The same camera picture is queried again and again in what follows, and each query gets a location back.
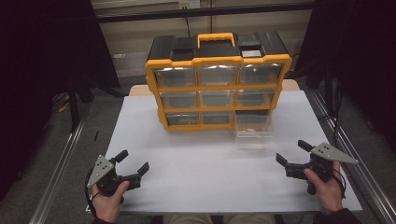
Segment black metal stand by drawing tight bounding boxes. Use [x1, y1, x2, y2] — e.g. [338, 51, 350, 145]
[66, 78, 95, 133]

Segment person's right hand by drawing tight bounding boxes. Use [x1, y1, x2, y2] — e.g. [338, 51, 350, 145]
[303, 161, 345, 217]

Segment white wall outlet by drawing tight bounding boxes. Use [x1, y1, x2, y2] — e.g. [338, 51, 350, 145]
[178, 0, 201, 10]

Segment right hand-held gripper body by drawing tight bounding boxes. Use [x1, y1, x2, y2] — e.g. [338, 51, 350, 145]
[285, 142, 360, 196]

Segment black horizontal bar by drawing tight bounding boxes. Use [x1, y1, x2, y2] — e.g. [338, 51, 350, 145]
[93, 2, 316, 24]

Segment yellow black drawer organizer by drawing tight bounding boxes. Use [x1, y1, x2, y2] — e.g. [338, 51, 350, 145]
[145, 30, 293, 133]

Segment person's left hand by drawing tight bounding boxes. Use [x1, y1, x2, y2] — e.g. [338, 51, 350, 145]
[91, 180, 131, 224]

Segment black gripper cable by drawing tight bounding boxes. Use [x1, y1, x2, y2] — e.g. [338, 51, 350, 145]
[84, 166, 102, 218]
[330, 168, 347, 201]

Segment aluminium frame rail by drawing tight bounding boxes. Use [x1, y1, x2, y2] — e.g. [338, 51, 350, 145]
[28, 104, 92, 224]
[306, 89, 396, 224]

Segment clear plastic drawer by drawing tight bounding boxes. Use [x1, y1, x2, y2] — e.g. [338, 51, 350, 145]
[234, 111, 275, 149]

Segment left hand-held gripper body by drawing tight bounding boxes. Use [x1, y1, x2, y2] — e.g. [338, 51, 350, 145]
[86, 154, 143, 198]

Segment black curtain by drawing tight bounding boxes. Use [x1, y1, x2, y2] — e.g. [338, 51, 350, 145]
[0, 0, 121, 200]
[293, 0, 396, 153]

